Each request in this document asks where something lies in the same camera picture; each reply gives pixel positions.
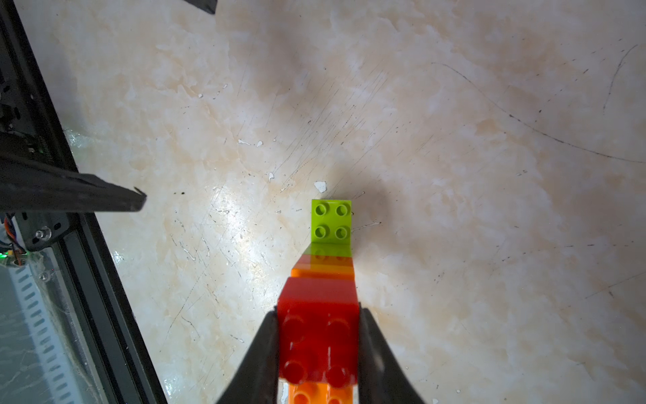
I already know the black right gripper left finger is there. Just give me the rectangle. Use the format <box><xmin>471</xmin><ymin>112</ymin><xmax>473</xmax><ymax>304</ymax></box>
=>
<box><xmin>217</xmin><ymin>310</ymin><xmax>279</xmax><ymax>404</ymax></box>

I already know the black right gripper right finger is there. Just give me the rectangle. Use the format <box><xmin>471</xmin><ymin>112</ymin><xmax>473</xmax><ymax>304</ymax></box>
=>
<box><xmin>358</xmin><ymin>308</ymin><xmax>424</xmax><ymax>404</ymax></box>

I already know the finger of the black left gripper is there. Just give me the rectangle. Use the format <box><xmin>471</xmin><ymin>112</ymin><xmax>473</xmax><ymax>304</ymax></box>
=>
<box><xmin>1</xmin><ymin>153</ymin><xmax>146</xmax><ymax>212</ymax></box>

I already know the red lego brick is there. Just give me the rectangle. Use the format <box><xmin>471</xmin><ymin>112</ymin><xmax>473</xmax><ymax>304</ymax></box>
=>
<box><xmin>277</xmin><ymin>277</ymin><xmax>360</xmax><ymax>389</ymax></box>

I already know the orange lego brick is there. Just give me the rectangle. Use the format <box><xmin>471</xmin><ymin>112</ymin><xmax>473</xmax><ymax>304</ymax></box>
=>
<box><xmin>286</xmin><ymin>254</ymin><xmax>356</xmax><ymax>403</ymax></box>

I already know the green square lego brick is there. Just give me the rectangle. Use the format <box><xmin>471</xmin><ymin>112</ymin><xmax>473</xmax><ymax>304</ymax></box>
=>
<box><xmin>306</xmin><ymin>200</ymin><xmax>353</xmax><ymax>258</ymax></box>

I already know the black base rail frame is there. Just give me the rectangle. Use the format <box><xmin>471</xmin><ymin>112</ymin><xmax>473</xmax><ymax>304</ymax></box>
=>
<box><xmin>1</xmin><ymin>1</ymin><xmax>166</xmax><ymax>403</ymax></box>

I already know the white slotted cable duct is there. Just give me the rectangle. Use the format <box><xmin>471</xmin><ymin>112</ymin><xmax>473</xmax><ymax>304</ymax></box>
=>
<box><xmin>8</xmin><ymin>266</ymin><xmax>83</xmax><ymax>403</ymax></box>

